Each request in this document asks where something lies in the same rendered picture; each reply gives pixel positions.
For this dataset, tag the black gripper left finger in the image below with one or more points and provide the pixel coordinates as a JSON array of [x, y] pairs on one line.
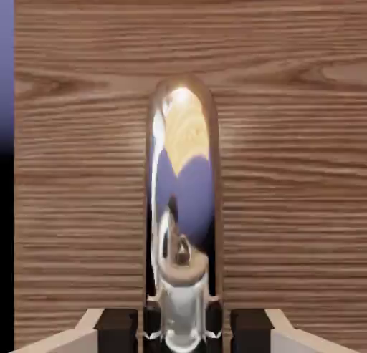
[[114, 330]]

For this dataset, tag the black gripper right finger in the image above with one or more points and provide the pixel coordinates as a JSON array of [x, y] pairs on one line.
[[252, 330]]

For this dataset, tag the light wood cabinet door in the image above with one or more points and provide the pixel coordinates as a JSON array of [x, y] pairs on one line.
[[286, 158]]

